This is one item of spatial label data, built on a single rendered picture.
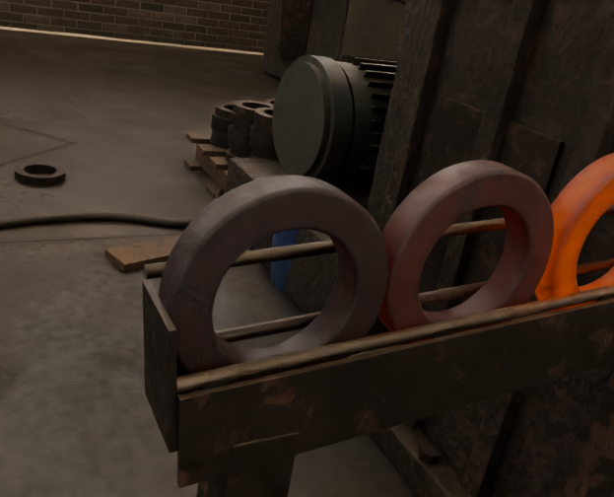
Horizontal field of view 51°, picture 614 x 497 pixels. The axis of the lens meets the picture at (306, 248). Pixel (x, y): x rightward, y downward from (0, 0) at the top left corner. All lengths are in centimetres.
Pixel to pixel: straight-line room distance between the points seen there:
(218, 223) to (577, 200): 36
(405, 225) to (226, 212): 16
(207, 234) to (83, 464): 94
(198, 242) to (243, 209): 4
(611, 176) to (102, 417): 110
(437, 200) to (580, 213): 17
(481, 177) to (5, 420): 113
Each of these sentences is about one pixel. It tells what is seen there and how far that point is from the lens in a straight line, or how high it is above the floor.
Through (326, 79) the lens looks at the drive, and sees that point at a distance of 187.
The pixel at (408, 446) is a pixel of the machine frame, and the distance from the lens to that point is 138.
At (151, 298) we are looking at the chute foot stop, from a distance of 49.
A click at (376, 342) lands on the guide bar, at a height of 64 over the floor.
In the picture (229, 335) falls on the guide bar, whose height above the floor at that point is 62.
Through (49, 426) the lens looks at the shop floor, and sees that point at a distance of 143.
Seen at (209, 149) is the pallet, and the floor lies 14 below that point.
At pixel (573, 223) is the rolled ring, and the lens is 65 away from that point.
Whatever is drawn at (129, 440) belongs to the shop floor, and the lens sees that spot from 139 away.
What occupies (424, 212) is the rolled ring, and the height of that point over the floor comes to 74.
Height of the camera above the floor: 91
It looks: 23 degrees down
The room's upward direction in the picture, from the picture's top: 10 degrees clockwise
